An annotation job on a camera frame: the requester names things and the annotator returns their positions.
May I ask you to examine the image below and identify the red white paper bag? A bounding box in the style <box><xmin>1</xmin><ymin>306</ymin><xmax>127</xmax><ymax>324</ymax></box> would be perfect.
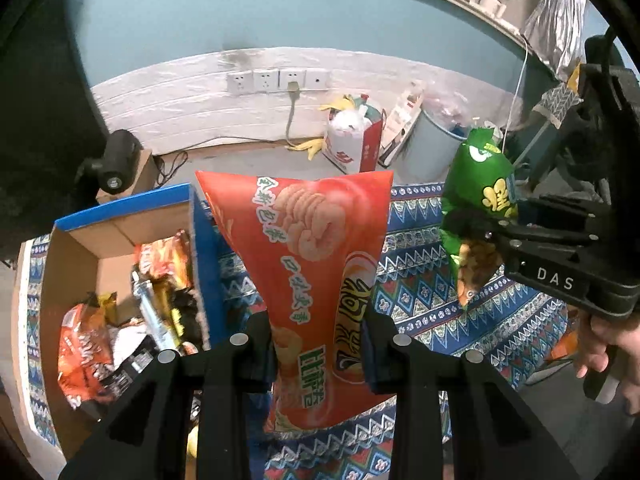
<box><xmin>325</xmin><ymin>96</ymin><xmax>386</xmax><ymax>175</ymax></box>

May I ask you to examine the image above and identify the grey patterned cloth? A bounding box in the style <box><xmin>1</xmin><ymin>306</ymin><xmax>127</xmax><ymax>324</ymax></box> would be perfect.
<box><xmin>531</xmin><ymin>81</ymin><xmax>584</xmax><ymax>129</ymax></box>

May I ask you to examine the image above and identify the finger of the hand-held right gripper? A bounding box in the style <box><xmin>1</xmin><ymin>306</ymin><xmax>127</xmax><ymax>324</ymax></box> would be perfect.
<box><xmin>440</xmin><ymin>207</ymin><xmax>596</xmax><ymax>263</ymax></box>
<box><xmin>515</xmin><ymin>195</ymin><xmax>608</xmax><ymax>233</ymax></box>

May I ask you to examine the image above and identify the white flat carton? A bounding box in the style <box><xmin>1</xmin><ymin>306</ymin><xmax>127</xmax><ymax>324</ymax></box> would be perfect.
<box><xmin>379</xmin><ymin>82</ymin><xmax>424</xmax><ymax>164</ymax></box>

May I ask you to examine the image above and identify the thin black cable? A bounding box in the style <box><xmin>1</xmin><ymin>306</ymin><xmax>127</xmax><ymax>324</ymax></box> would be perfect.
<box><xmin>152</xmin><ymin>149</ymin><xmax>189</xmax><ymax>182</ymax></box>

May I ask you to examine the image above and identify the green snack bag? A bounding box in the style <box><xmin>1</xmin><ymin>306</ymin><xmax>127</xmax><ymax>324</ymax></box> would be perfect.
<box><xmin>440</xmin><ymin>127</ymin><xmax>521</xmax><ymax>308</ymax></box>

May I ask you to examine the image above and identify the pile of assorted snack packets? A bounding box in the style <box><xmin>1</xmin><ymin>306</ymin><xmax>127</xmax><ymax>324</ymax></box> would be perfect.
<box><xmin>97</xmin><ymin>230</ymin><xmax>206</xmax><ymax>411</ymax></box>

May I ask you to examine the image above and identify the black cylindrical device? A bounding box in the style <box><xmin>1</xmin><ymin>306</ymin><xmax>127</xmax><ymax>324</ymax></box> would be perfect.
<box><xmin>75</xmin><ymin>130</ymin><xmax>144</xmax><ymax>194</ymax></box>

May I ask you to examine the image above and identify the small orange snack tube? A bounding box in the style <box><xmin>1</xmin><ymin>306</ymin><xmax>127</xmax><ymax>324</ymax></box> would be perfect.
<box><xmin>545</xmin><ymin>330</ymin><xmax>581</xmax><ymax>364</ymax></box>

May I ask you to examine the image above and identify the person's right hand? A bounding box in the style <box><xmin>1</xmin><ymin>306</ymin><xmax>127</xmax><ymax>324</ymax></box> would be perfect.
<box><xmin>572</xmin><ymin>307</ymin><xmax>640</xmax><ymax>386</ymax></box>

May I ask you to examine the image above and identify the grey blue trash bin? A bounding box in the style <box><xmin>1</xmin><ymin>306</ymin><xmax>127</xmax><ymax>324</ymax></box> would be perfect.
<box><xmin>400</xmin><ymin>104</ymin><xmax>474</xmax><ymax>186</ymax></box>

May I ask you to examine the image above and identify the blue-rimmed cardboard box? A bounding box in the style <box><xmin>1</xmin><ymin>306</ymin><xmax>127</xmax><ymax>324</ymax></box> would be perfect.
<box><xmin>40</xmin><ymin>182</ymin><xmax>226</xmax><ymax>441</ymax></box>

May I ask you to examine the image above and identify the large red snack bag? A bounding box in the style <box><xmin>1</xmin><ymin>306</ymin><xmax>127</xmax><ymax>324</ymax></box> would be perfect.
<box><xmin>195</xmin><ymin>169</ymin><xmax>396</xmax><ymax>433</ymax></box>

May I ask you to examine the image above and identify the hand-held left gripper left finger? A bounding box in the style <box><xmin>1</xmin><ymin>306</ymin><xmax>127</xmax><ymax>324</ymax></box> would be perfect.
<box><xmin>60</xmin><ymin>310</ymin><xmax>273</xmax><ymax>480</ymax></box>

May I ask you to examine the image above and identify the patterned blue blanket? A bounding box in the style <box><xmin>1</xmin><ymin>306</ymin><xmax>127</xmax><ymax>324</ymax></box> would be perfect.
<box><xmin>17</xmin><ymin>182</ymin><xmax>571</xmax><ymax>480</ymax></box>

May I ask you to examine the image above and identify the white wall shelf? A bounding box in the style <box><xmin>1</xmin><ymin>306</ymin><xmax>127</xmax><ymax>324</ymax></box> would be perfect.
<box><xmin>402</xmin><ymin>0</ymin><xmax>556</xmax><ymax>68</ymax></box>

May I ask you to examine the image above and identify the grey plug with cable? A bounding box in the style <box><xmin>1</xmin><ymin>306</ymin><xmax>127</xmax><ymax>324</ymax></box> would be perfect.
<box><xmin>283</xmin><ymin>80</ymin><xmax>304</xmax><ymax>148</ymax></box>

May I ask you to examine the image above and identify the banana peel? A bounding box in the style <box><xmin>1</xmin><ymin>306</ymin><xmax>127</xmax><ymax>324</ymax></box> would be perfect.
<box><xmin>286</xmin><ymin>136</ymin><xmax>327</xmax><ymax>162</ymax></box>
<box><xmin>319</xmin><ymin>94</ymin><xmax>357</xmax><ymax>114</ymax></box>

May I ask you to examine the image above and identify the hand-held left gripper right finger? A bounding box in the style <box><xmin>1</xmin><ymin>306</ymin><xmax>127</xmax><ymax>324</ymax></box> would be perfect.
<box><xmin>362</xmin><ymin>310</ymin><xmax>581</xmax><ymax>480</ymax></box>

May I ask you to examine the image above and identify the silver foil sheet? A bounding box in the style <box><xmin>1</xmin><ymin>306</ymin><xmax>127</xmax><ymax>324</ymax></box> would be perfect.
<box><xmin>522</xmin><ymin>0</ymin><xmax>587</xmax><ymax>81</ymax></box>

